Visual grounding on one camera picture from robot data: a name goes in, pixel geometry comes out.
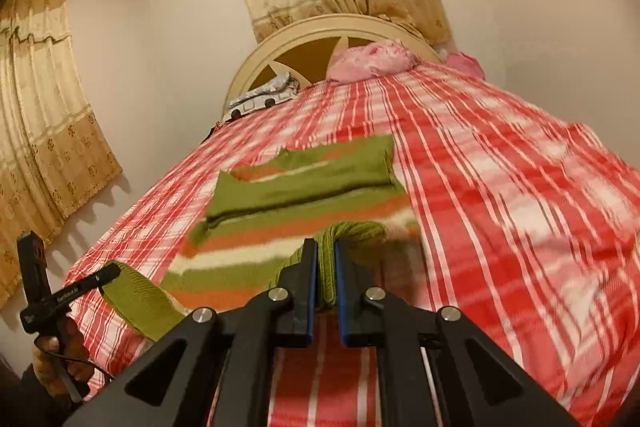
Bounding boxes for green orange striped knit sweater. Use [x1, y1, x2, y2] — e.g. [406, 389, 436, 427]
[101, 135, 421, 340]

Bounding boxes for dark sleeved left forearm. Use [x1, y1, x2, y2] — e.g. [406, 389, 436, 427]
[1, 351, 68, 426]

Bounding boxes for person's left hand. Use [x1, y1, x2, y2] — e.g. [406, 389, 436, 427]
[32, 317, 94, 399]

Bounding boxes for beige patterned left curtain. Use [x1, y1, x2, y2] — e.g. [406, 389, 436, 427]
[0, 0, 122, 303]

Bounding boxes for red white plaid bedsheet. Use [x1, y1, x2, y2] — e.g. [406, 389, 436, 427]
[67, 64, 639, 426]

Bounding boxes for pink floral pillow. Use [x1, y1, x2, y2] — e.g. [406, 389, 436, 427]
[326, 40, 420, 83]

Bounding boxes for pink cloth beside bed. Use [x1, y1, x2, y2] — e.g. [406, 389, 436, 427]
[445, 52, 486, 80]

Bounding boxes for cream wooden headboard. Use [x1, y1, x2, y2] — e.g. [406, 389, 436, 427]
[222, 14, 442, 114]

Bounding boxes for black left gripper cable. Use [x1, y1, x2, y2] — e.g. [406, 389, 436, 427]
[49, 345, 116, 383]

